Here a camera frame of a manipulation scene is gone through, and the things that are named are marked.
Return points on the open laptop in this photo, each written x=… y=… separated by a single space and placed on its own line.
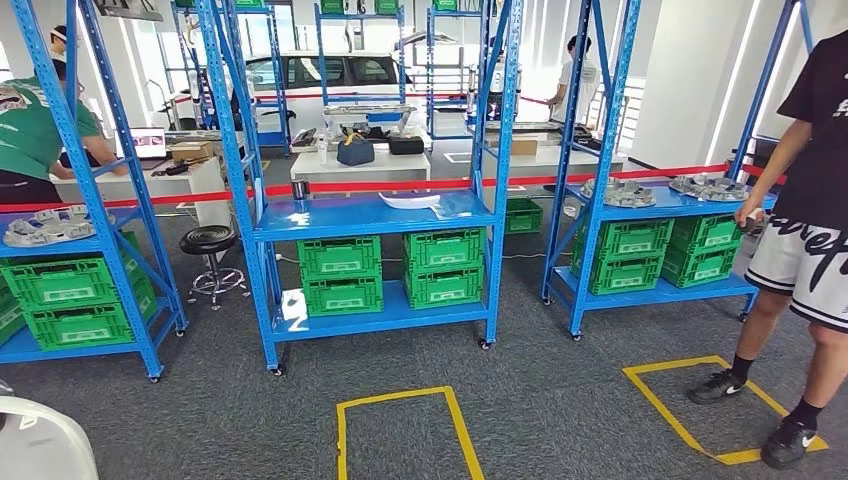
x=147 y=142

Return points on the black round stool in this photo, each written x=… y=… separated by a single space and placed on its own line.
x=208 y=240

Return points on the blue steel shelf rack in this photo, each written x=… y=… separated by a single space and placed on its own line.
x=662 y=298
x=430 y=79
x=81 y=166
x=361 y=98
x=371 y=215
x=282 y=99

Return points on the long grey metal part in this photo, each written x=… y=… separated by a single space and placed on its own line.
x=368 y=111

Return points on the person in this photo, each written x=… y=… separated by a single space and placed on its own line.
x=33 y=132
x=815 y=166
x=593 y=86

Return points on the red barrier tape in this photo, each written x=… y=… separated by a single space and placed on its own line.
x=397 y=185

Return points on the yellow floor tape square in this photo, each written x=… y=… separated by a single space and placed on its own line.
x=672 y=364

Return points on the white table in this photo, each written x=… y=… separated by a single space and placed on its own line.
x=550 y=162
x=361 y=172

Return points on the black plastic tray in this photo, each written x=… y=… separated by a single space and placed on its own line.
x=303 y=138

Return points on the white cabinet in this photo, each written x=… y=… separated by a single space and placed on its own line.
x=199 y=185

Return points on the clear plastic bottle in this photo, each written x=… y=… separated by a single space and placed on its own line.
x=322 y=152

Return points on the white car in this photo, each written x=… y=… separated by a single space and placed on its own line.
x=301 y=109

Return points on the cardboard box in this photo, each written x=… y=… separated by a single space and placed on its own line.
x=523 y=147
x=191 y=152

